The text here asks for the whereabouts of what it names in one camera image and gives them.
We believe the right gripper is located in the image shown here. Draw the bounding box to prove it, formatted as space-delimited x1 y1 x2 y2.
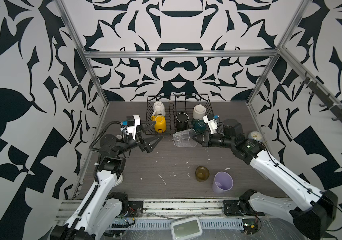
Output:
192 131 236 150

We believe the clear glass cup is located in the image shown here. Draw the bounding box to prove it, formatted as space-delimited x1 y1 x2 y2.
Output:
173 129 198 148

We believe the dark green mug white inside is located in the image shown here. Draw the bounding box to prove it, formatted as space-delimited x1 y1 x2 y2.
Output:
192 119 207 134

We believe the yellow mug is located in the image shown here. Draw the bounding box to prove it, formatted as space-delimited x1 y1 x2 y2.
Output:
151 115 167 133

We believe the black mug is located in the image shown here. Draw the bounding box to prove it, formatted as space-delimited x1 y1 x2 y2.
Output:
176 113 189 132

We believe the cream white mug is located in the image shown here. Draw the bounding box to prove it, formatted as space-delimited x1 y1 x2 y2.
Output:
152 101 166 117

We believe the white mug red inside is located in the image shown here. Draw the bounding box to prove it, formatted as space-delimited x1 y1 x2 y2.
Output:
193 105 207 120

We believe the black wire dish rack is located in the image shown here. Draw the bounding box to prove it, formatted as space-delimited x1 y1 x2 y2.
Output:
144 92 217 141

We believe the olive glass cup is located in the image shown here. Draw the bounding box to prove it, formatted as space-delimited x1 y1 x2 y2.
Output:
195 166 210 182

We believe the lilac plastic cup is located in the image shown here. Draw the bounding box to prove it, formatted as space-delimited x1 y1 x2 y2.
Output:
212 172 234 194

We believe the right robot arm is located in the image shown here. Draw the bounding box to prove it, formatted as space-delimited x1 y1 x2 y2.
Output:
191 119 338 240

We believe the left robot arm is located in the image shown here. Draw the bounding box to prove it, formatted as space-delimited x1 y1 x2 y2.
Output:
50 115 163 240

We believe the round grey alarm clock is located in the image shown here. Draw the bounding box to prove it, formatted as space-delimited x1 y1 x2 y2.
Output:
248 131 264 143

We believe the small circuit board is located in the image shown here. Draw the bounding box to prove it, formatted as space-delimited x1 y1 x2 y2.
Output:
242 218 262 235

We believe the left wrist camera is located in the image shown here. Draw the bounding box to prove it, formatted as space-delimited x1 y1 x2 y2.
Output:
121 115 141 140

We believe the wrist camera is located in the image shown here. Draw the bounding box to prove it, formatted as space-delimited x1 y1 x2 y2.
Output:
121 115 141 140
203 115 219 135

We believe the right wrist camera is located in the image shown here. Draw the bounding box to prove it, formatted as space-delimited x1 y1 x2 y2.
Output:
203 115 219 135

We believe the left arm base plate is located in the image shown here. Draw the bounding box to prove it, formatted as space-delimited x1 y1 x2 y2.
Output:
125 201 144 218

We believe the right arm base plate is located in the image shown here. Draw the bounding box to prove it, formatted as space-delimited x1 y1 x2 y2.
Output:
223 200 265 217

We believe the black wall hook rail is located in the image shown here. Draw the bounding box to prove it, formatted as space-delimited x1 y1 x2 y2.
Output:
301 72 342 123

